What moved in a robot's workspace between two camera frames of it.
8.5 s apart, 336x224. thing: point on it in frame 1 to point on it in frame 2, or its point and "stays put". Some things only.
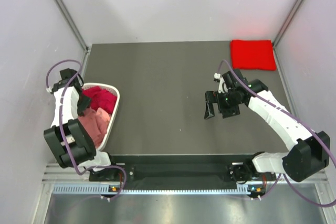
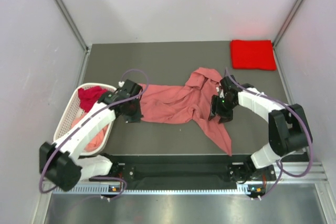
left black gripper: (85, 104) to (136, 117)
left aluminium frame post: (62, 4) stays put
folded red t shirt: (253, 54) stays put
